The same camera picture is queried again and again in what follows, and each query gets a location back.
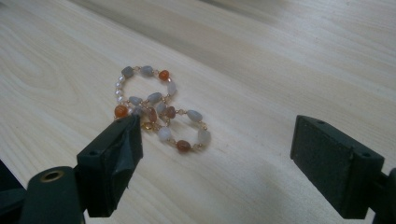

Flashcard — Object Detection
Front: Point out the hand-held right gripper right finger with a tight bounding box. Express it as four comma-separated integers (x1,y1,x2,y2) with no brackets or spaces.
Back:
290,115,386,220

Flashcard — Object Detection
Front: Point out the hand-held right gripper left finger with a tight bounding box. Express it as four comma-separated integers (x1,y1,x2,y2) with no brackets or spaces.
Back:
76,114,144,218

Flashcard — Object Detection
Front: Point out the beaded stone bracelet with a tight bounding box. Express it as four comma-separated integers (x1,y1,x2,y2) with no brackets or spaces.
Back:
113,64,212,154

